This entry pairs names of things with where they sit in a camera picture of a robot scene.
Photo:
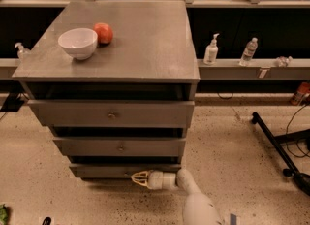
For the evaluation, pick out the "yellow ribbed gripper finger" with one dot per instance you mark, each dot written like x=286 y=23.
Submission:
x=141 y=178

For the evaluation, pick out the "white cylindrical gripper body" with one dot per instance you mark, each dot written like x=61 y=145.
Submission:
x=156 y=180

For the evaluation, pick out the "grey bottom drawer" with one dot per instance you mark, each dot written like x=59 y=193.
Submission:
x=118 y=170

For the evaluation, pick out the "grey drawer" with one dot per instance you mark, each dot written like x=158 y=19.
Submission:
x=99 y=113
x=118 y=170
x=120 y=147

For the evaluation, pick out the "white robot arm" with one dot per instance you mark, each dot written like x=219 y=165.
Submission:
x=198 y=209

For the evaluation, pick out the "grey middle drawer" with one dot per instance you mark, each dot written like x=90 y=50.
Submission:
x=120 y=147

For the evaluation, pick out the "grey wooden drawer cabinet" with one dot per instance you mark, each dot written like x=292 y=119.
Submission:
x=151 y=58

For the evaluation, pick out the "grey top drawer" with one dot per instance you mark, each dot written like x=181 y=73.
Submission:
x=99 y=113

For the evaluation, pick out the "white pump lotion bottle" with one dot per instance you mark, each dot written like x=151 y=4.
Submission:
x=211 y=51

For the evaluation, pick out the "green object at edge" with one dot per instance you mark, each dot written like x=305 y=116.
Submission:
x=4 y=217

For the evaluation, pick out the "black wheeled stand base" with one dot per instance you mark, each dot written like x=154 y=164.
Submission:
x=300 y=179

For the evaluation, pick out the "white ceramic bowl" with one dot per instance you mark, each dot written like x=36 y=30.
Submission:
x=80 y=43

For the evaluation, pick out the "black box under bench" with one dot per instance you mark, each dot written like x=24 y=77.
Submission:
x=12 y=103

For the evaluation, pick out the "red apple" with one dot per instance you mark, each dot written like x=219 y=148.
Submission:
x=104 y=32

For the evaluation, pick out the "clear plastic water bottle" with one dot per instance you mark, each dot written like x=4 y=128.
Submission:
x=248 y=52

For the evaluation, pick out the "crumpled clear plastic wrapper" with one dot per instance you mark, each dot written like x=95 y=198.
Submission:
x=283 y=61

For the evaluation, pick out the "orange container on floor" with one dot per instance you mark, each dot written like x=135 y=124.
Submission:
x=300 y=94

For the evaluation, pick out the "clear pump sanitizer bottle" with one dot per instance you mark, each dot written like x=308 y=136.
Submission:
x=21 y=50

